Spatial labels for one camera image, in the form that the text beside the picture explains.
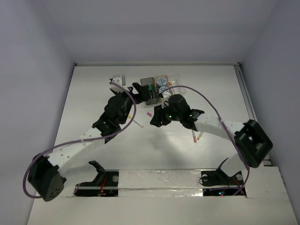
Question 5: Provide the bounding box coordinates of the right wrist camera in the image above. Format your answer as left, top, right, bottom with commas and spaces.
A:
161, 91, 172, 108

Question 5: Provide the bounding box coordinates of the smoky grey plastic bin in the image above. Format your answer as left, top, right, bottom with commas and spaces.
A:
140, 77, 159, 105

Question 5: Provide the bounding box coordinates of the short yellow-capped white marker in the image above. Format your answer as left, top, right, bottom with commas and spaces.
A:
128, 115, 144, 128

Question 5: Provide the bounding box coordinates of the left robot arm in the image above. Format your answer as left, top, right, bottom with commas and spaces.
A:
22, 79, 152, 202

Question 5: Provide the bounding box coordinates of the clear plastic bin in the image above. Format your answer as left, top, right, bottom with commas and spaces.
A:
167, 73, 186, 96

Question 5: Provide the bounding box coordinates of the blue-lidded round jar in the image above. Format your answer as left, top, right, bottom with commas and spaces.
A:
156, 77, 168, 88
158, 86, 168, 93

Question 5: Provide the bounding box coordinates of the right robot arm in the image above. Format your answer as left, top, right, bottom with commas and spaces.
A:
150, 94, 273, 184

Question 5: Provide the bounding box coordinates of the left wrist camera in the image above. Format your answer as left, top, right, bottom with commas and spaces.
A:
108, 75, 126, 92

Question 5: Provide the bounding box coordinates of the black green highlighter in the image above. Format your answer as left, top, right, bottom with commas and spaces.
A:
148, 85, 154, 99

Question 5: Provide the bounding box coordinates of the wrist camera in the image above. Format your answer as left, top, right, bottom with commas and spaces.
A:
161, 91, 172, 108
108, 75, 126, 92

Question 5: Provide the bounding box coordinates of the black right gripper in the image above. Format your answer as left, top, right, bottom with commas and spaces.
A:
150, 101, 182, 127

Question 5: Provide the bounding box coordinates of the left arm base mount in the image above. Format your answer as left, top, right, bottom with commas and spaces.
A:
74, 170, 119, 197

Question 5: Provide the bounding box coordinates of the peach-capped white marker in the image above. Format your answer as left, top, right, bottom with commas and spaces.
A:
192, 130, 197, 143

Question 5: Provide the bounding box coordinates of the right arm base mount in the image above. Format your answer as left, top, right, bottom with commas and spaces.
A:
198, 170, 246, 196

